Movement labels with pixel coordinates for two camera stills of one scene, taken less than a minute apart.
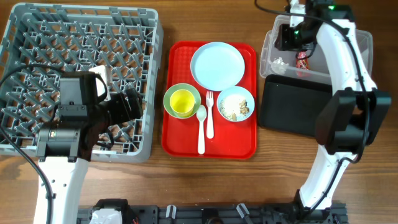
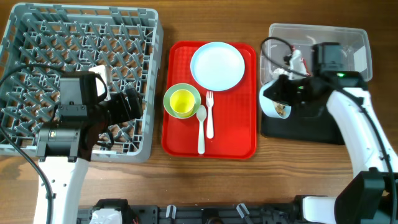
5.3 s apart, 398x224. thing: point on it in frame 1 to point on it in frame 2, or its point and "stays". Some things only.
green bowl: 175,87 stays
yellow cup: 182,102 stays
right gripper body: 294,38 to 296,92
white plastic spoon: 201,113 stays
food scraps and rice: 234,107 to 279,107
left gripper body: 117,109 stays
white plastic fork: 209,101 stays
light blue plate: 217,65 stays
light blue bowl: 236,104 to 267,104
